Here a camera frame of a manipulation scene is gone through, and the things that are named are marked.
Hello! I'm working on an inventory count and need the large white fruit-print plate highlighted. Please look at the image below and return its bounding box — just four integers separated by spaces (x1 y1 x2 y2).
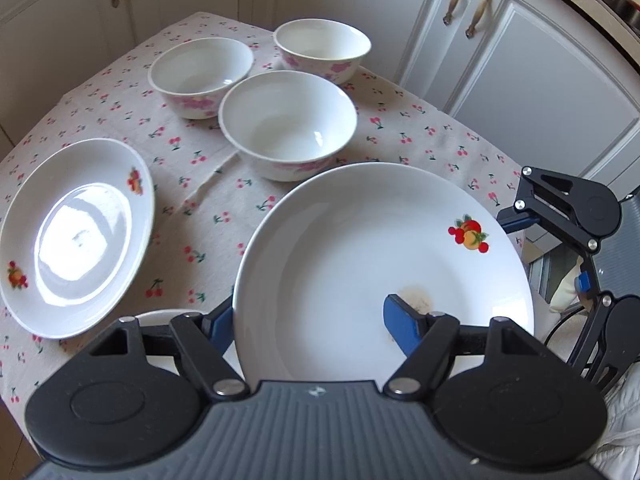
232 162 536 386

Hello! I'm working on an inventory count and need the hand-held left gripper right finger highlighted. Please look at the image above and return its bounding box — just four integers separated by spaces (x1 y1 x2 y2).
382 294 548 401

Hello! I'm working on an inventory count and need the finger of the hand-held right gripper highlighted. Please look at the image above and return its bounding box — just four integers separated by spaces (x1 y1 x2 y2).
496 165 601 256
567 255 623 393

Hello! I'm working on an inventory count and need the black cable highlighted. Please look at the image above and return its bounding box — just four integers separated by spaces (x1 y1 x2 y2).
544 307 593 350

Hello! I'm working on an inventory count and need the white pink-flower bowl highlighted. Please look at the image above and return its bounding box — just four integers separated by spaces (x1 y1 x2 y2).
218 71 359 182
273 20 372 85
148 37 255 120

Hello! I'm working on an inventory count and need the person's right hand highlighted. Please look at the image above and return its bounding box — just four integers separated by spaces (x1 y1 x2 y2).
549 257 583 314

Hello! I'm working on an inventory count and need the small white plate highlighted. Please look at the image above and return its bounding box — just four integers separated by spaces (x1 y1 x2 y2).
132 308 246 378

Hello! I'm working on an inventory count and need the cherry-print tablecloth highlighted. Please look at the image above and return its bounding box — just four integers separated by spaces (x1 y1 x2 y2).
0 11 528 413

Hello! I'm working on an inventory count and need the white knit garment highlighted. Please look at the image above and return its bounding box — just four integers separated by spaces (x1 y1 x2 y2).
595 370 640 466

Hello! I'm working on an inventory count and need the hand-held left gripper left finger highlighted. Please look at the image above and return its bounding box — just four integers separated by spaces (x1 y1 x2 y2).
89 295 251 402

